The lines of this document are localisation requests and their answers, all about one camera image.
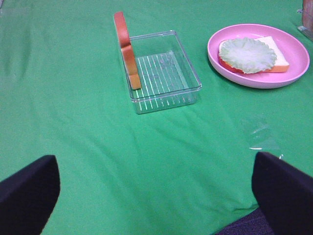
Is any green tablecloth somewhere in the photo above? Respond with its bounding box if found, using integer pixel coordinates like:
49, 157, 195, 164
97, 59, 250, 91
0, 0, 313, 235

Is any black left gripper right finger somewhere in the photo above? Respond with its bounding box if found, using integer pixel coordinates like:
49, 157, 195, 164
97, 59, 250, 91
252, 152, 313, 235

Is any green lettuce leaf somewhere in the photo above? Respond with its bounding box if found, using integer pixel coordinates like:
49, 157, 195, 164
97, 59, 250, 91
218, 37, 277, 74

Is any clear plastic tray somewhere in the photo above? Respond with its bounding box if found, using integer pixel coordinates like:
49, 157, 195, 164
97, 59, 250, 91
129, 30, 201, 114
297, 9, 313, 41

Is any left clear plastic tray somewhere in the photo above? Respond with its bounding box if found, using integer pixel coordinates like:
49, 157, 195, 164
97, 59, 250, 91
129, 30, 201, 114

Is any right clear plastic tray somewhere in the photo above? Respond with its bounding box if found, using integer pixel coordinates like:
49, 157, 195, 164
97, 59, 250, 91
297, 9, 313, 41

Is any clear tape patch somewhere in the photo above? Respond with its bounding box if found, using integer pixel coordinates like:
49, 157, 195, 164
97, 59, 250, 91
241, 115, 284, 159

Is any pink round plate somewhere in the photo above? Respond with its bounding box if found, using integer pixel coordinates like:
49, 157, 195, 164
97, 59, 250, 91
207, 23, 310, 89

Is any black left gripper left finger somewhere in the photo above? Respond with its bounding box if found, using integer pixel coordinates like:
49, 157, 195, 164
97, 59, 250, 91
0, 155, 60, 235

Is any bacon strip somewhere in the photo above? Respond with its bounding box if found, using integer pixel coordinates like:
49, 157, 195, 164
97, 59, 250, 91
302, 0, 313, 28

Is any bread slice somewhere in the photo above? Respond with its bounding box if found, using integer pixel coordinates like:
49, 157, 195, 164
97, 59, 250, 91
114, 11, 141, 90
218, 36, 290, 74

